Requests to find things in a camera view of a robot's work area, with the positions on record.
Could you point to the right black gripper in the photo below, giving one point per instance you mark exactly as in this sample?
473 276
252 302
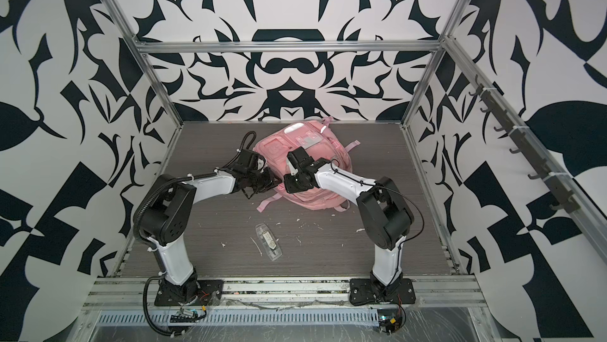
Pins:
290 186

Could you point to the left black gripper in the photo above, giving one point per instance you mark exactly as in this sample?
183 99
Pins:
272 181

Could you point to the pink student backpack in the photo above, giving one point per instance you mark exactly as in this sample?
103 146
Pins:
319 141

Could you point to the clear plastic packet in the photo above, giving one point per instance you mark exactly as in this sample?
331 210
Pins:
268 241

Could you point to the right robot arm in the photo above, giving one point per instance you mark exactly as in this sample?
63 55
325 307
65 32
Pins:
384 211

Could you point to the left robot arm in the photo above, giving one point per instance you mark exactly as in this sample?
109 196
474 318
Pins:
162 218

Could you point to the green lit circuit board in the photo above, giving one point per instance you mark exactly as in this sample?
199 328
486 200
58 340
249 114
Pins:
390 324

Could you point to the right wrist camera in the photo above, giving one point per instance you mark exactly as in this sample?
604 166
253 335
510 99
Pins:
293 164

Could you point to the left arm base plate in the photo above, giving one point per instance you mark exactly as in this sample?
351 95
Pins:
203 293

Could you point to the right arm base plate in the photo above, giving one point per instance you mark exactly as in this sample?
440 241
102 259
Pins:
371 291

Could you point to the white cable duct strip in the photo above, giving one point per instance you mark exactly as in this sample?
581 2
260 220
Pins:
232 317

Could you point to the aluminium cage frame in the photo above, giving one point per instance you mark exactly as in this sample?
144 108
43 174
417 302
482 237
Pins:
588 219

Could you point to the wall hook rail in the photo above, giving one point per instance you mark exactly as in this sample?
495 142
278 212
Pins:
527 144

